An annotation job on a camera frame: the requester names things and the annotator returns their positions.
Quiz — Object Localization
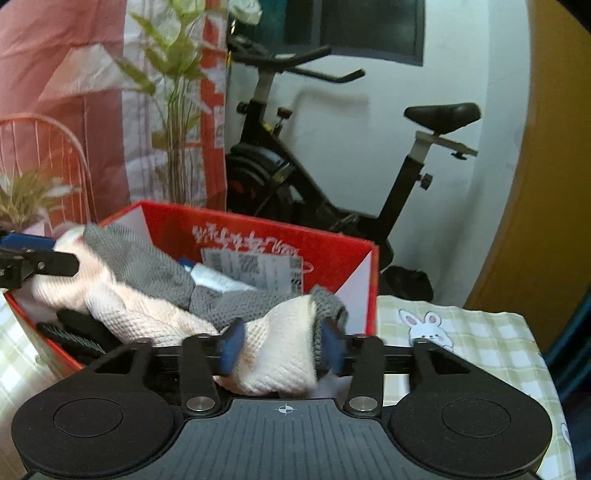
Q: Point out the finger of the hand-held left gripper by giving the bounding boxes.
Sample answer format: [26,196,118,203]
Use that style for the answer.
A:
[0,233,55,252]
[0,248,80,289]

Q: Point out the yellow wooden door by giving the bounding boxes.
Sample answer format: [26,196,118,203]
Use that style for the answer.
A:
[462,0,591,352]

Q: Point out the pink printed backdrop cloth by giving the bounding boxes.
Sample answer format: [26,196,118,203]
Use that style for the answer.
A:
[0,0,264,241]

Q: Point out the beige knit cloth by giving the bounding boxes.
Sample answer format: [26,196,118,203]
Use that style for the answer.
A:
[28,225,324,398]

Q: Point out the grey knit cloth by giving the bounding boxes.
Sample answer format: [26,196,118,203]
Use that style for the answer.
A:
[82,223,349,374]

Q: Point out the dark window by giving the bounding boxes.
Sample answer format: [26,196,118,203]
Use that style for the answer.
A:
[252,0,426,66]

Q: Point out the black exercise bike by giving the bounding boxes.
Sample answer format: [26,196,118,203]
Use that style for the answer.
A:
[225,34,482,287]

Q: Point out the red strawberry print cardboard box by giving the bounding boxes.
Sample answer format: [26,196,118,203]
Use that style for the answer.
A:
[4,200,380,381]

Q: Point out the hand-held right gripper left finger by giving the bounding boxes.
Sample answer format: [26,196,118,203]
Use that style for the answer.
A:
[90,318,247,414]

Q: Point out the black dotted knit glove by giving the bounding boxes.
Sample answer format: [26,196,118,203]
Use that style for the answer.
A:
[36,308,125,365]

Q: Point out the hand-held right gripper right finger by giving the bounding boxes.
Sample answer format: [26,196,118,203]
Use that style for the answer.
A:
[321,318,467,414]

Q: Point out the black bag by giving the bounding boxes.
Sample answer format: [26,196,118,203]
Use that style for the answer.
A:
[381,265,435,303]

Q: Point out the green checked rabbit tablecloth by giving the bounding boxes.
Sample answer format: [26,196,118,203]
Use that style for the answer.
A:
[0,293,575,480]

